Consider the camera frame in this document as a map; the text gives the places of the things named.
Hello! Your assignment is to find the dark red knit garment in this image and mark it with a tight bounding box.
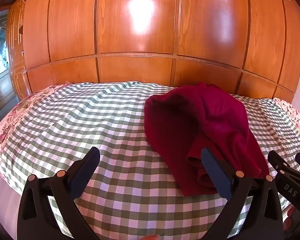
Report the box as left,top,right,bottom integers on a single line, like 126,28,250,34
144,82,270,197

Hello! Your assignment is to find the glass door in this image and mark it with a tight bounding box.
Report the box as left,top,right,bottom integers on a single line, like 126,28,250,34
0,10,17,123

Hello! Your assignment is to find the floral bedspread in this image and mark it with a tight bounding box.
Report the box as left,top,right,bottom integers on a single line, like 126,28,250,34
0,84,300,180

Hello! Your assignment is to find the wooden wardrobe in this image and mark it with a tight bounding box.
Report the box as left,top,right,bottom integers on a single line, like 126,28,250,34
6,0,300,100

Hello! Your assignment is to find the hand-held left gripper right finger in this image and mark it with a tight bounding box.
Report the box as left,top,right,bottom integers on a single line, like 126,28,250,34
201,147,283,240

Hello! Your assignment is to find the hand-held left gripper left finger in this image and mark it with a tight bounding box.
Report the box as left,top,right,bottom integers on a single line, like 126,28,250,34
17,147,101,240

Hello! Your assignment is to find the green white checked blanket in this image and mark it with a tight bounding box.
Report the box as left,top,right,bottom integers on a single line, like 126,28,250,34
0,81,300,240

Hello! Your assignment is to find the person's right hand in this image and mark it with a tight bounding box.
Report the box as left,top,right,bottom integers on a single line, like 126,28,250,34
282,205,297,233

